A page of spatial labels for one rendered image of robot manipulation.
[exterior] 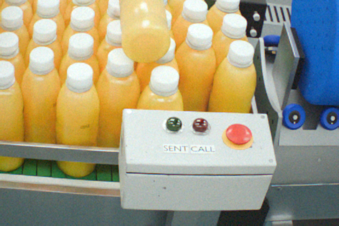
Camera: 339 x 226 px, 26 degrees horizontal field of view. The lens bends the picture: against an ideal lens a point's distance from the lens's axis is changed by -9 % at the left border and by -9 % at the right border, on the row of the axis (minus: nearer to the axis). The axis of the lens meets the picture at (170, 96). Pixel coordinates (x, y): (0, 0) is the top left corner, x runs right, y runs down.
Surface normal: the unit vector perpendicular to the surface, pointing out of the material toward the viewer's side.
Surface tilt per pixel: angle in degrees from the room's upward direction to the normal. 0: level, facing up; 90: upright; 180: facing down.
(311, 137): 52
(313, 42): 90
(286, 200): 110
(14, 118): 90
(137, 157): 0
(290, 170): 70
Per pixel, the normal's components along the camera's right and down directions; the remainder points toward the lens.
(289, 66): -0.99, -0.04
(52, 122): 0.70, 0.54
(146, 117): 0.12, -0.73
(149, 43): 0.07, 0.68
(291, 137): 0.13, 0.08
